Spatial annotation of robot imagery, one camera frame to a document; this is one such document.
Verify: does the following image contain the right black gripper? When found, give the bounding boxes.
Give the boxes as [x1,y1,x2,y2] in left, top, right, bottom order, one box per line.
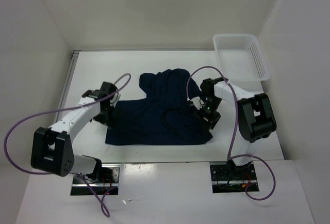
[192,97,223,135]

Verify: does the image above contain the navy blue shorts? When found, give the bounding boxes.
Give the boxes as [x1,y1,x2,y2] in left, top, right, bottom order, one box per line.
[105,69,213,146]

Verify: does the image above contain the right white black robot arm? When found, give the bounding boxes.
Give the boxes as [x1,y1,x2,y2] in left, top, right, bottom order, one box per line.
[195,77,277,143]

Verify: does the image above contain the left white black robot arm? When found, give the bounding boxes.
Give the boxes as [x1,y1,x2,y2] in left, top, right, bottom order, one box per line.
[30,82,120,183]

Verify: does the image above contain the white perforated plastic basket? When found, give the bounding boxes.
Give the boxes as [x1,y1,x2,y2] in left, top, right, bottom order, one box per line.
[213,34,270,82]

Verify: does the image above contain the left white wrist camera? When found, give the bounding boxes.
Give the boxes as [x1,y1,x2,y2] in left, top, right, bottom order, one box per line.
[110,92,121,106]

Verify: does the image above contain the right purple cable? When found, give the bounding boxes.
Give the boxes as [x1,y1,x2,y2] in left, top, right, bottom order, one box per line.
[186,66,277,201]

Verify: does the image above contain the aluminium table edge rail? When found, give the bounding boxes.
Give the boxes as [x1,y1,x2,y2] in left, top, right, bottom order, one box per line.
[47,50,81,110]

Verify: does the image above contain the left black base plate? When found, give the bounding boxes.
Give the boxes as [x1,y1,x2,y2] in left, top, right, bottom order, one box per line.
[70,163,121,196]

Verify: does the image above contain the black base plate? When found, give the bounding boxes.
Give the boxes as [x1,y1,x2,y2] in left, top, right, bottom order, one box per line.
[209,162,259,194]
[70,163,121,196]

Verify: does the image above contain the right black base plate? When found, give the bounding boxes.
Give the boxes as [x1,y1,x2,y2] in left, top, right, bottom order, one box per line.
[209,162,259,194]

